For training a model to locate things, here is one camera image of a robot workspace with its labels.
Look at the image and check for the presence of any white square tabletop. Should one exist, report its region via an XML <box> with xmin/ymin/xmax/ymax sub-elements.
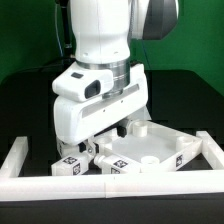
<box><xmin>93</xmin><ymin>121</ymin><xmax>202</xmax><ymax>173</ymax></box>

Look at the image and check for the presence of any black camera stand pole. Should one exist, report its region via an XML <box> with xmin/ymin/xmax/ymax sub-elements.
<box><xmin>54</xmin><ymin>0</ymin><xmax>74</xmax><ymax>59</ymax></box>

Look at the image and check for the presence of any white U-shaped fence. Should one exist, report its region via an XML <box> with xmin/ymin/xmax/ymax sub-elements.
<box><xmin>0</xmin><ymin>131</ymin><xmax>224</xmax><ymax>202</ymax></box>

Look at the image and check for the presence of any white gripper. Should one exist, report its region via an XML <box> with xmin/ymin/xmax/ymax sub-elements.
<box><xmin>53</xmin><ymin>63</ymin><xmax>148</xmax><ymax>157</ymax></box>

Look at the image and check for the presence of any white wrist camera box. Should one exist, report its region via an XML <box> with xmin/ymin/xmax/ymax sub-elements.
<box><xmin>52</xmin><ymin>69</ymin><xmax>114</xmax><ymax>102</ymax></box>

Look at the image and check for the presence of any black cable on table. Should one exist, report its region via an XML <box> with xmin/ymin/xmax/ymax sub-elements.
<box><xmin>0</xmin><ymin>54</ymin><xmax>76</xmax><ymax>84</ymax></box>

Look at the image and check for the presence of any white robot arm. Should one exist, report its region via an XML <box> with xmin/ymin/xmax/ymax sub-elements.
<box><xmin>52</xmin><ymin>0</ymin><xmax>179</xmax><ymax>146</ymax></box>

